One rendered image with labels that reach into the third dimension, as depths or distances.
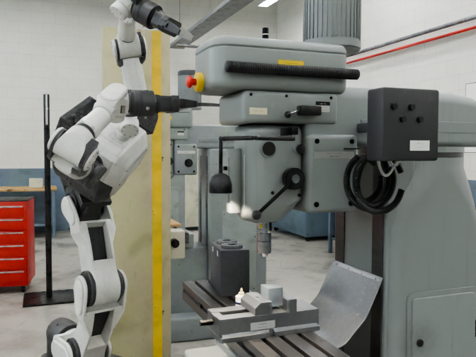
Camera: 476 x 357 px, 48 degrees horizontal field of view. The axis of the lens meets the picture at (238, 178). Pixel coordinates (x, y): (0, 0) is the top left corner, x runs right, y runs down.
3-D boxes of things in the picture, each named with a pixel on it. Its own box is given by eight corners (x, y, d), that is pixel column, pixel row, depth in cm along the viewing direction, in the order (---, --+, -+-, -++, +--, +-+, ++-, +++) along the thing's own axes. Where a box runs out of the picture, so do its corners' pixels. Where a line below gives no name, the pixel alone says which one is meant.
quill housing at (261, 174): (251, 225, 166) (251, 122, 164) (229, 217, 185) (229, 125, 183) (304, 222, 172) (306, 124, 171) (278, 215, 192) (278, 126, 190)
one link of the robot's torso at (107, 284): (76, 312, 211) (57, 202, 225) (117, 304, 222) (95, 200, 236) (91, 303, 200) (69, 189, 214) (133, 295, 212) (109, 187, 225)
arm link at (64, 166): (36, 157, 151) (53, 167, 173) (76, 180, 151) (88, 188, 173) (59, 123, 152) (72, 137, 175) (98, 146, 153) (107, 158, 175)
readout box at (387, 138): (384, 161, 149) (385, 86, 148) (365, 160, 157) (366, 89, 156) (440, 161, 156) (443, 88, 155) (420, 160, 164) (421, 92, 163)
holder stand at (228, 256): (220, 297, 211) (220, 247, 210) (210, 283, 233) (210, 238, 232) (249, 295, 214) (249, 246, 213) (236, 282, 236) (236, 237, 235)
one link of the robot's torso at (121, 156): (27, 183, 202) (51, 115, 181) (77, 142, 230) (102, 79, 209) (93, 226, 203) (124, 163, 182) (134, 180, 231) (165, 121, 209)
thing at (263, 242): (267, 254, 176) (268, 236, 176) (254, 253, 178) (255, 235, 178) (273, 251, 180) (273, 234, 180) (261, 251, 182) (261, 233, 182)
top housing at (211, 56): (214, 87, 156) (214, 32, 155) (190, 95, 181) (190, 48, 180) (351, 93, 173) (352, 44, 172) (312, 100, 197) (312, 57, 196)
